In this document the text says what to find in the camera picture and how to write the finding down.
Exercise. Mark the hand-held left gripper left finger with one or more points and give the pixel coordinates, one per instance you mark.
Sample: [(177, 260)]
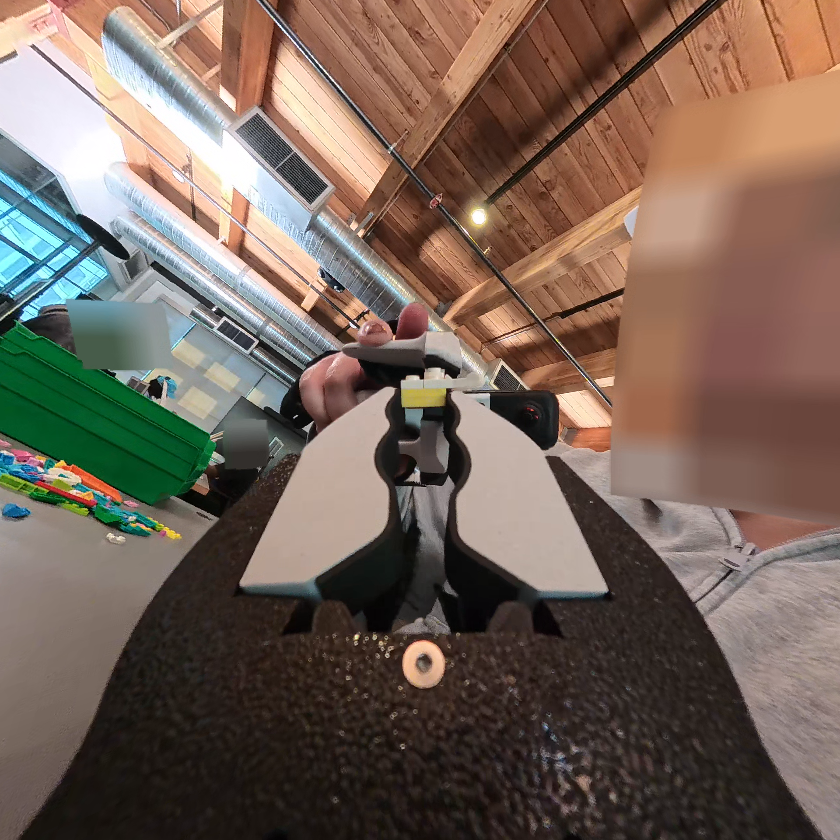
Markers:
[(328, 499)]

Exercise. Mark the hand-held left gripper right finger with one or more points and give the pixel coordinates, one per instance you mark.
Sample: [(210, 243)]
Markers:
[(518, 512)]

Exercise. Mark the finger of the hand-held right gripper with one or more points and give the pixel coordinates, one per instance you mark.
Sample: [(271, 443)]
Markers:
[(430, 453), (443, 351)]

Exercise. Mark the yellow lego brick assembly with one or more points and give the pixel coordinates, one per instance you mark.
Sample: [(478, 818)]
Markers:
[(423, 397)]

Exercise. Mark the orange lego plate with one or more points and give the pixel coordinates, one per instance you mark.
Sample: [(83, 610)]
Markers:
[(98, 484)]

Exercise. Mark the pile of colourful lego bricks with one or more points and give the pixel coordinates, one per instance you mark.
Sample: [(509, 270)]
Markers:
[(65, 489)]

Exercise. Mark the blue lego piece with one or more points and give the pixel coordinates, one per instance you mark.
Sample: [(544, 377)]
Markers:
[(14, 510)]

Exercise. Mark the person's right hand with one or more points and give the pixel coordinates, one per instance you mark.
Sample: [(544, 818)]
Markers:
[(328, 394)]

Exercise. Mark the ceiling spot light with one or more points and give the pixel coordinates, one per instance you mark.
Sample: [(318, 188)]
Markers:
[(479, 215)]

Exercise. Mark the black ceiling pipe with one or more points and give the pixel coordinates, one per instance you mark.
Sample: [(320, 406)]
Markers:
[(394, 154)]

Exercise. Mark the black disc floor lamp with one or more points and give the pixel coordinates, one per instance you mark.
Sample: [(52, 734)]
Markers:
[(102, 233)]

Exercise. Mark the large paned window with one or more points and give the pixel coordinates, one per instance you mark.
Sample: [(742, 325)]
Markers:
[(39, 223)]

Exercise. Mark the small duct vent grille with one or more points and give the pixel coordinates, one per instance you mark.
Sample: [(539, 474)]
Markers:
[(508, 375), (236, 333)]

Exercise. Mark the large duct vent grille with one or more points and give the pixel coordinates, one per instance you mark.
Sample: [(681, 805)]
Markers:
[(282, 164)]

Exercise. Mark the large silver ceiling duct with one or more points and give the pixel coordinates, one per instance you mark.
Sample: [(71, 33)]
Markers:
[(164, 72)]

